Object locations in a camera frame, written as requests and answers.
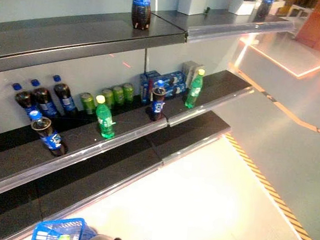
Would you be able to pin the Pepsi cola bottle blue label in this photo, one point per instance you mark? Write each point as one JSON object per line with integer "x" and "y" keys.
{"x": 24, "y": 100}
{"x": 44, "y": 101}
{"x": 141, "y": 17}
{"x": 262, "y": 10}
{"x": 51, "y": 141}
{"x": 157, "y": 106}
{"x": 64, "y": 95}

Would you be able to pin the blue plastic shopping basket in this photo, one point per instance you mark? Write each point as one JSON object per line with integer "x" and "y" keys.
{"x": 44, "y": 235}

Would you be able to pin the green drink can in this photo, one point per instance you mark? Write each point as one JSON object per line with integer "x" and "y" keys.
{"x": 128, "y": 93}
{"x": 108, "y": 97}
{"x": 87, "y": 104}
{"x": 118, "y": 95}

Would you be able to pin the blue Oreo cookie box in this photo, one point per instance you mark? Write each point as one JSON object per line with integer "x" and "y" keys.
{"x": 177, "y": 90}
{"x": 155, "y": 75}
{"x": 174, "y": 77}
{"x": 144, "y": 91}

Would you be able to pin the green Sprite bottle yellow cap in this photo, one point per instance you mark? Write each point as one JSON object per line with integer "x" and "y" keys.
{"x": 105, "y": 121}
{"x": 193, "y": 95}

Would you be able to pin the grey carton box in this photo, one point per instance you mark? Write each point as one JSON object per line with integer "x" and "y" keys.
{"x": 189, "y": 70}

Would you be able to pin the black shelf board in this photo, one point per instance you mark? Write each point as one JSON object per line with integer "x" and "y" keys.
{"x": 78, "y": 147}
{"x": 210, "y": 23}
{"x": 219, "y": 91}
{"x": 72, "y": 37}

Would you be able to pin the black shelf base plinth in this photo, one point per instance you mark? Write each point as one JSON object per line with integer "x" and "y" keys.
{"x": 103, "y": 182}

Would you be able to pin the white box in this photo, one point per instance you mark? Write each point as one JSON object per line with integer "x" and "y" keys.
{"x": 191, "y": 5}
{"x": 242, "y": 7}

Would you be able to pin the small black object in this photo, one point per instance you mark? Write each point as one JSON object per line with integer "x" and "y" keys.
{"x": 207, "y": 10}

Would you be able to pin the yellow black hazard tape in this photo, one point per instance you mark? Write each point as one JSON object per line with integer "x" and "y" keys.
{"x": 280, "y": 205}

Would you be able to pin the grey shelf upright post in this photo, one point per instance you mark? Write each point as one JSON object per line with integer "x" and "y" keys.
{"x": 146, "y": 60}

